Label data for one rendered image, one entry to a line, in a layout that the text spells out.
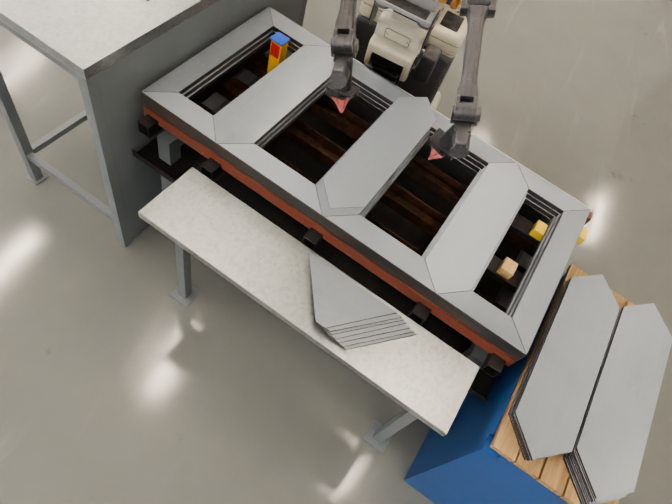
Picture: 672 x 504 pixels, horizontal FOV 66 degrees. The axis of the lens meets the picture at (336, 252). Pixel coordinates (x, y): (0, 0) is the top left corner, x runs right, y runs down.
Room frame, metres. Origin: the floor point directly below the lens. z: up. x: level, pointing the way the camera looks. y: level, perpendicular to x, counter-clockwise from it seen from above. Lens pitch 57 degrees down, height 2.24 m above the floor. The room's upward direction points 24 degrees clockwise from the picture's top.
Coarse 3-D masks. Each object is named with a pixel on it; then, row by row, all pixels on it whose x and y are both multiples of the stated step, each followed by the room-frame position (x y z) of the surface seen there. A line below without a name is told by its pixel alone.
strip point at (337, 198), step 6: (324, 180) 1.15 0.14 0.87; (324, 186) 1.13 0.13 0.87; (330, 186) 1.14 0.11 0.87; (330, 192) 1.11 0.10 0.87; (336, 192) 1.12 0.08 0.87; (342, 192) 1.13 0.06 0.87; (330, 198) 1.09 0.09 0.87; (336, 198) 1.10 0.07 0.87; (342, 198) 1.11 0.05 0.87; (348, 198) 1.12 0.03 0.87; (330, 204) 1.07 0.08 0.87; (336, 204) 1.08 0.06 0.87; (342, 204) 1.09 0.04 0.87; (348, 204) 1.10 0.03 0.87; (354, 204) 1.11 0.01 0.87; (360, 204) 1.12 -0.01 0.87
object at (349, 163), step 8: (344, 160) 1.27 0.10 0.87; (352, 160) 1.29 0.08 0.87; (344, 168) 1.24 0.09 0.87; (352, 168) 1.25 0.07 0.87; (360, 168) 1.27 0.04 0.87; (368, 168) 1.28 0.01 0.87; (360, 176) 1.23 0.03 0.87; (368, 176) 1.25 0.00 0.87; (376, 176) 1.26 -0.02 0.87; (384, 176) 1.28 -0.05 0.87; (368, 184) 1.21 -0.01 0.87; (376, 184) 1.23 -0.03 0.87
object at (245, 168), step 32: (224, 64) 1.49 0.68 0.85; (192, 96) 1.30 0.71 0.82; (320, 96) 1.58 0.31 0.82; (192, 128) 1.13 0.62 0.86; (480, 160) 1.57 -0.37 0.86; (320, 192) 1.10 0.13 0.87; (384, 192) 1.25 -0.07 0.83; (320, 224) 1.01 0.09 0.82; (416, 288) 0.92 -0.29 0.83; (512, 352) 0.84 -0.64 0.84
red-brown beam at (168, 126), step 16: (144, 112) 1.18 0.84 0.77; (176, 128) 1.15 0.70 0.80; (192, 144) 1.13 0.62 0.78; (224, 160) 1.11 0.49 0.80; (240, 176) 1.08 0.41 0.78; (256, 192) 1.07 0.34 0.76; (272, 192) 1.06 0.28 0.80; (288, 208) 1.04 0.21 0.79; (304, 224) 1.02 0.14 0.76; (336, 240) 0.99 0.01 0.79; (352, 256) 0.98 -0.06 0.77; (384, 272) 0.95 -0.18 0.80; (400, 288) 0.93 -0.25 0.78; (432, 304) 0.91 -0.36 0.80; (448, 320) 0.89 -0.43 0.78; (480, 336) 0.87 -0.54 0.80; (496, 352) 0.85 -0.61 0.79
